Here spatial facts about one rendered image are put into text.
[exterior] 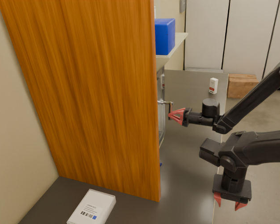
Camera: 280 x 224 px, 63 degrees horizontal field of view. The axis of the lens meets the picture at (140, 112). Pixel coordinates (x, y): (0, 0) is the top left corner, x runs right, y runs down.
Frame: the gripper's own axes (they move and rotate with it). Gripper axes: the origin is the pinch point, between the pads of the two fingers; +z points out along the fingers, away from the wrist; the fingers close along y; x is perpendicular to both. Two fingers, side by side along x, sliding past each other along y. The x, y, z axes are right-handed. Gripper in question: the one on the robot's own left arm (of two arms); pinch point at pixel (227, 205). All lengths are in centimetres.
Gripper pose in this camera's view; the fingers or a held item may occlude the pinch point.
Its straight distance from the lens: 80.5
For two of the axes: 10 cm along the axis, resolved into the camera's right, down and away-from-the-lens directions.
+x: -3.4, 5.1, -7.9
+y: -9.4, -1.2, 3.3
